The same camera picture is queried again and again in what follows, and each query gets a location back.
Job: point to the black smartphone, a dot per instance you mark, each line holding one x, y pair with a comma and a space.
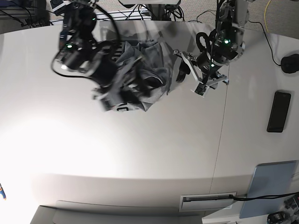
279, 111

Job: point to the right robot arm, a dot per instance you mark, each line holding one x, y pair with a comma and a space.
82, 56

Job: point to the grey blue tablet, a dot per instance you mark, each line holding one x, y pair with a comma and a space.
268, 179

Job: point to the grey T-shirt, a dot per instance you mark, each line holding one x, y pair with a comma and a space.
144, 78

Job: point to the orange blue tool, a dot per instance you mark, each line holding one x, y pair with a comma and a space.
2, 193

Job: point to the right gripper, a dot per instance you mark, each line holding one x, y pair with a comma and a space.
119, 85

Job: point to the white cable tray slot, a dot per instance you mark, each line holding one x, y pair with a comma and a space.
193, 203

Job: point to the black computer mouse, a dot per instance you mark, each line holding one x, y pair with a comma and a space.
290, 64

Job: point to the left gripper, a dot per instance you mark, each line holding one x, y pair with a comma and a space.
205, 71

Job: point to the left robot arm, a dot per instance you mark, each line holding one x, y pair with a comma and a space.
223, 45

